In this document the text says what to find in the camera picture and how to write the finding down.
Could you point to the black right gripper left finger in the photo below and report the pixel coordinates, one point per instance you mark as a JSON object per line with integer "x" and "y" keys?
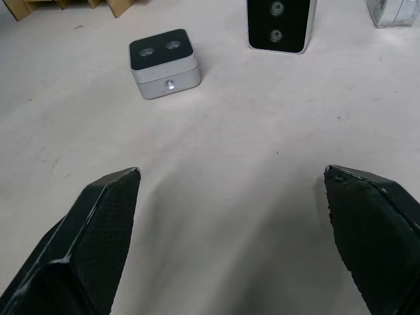
{"x": 88, "y": 243}

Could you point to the tall silver stereo camera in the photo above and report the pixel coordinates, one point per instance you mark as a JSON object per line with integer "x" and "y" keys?
{"x": 279, "y": 24}

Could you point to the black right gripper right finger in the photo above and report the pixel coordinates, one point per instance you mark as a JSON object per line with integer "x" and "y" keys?
{"x": 370, "y": 229}

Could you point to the small silver stereo camera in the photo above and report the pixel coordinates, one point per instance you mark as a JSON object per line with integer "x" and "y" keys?
{"x": 163, "y": 62}

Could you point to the clear plastic container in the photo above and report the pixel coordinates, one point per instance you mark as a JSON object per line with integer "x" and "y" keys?
{"x": 392, "y": 13}

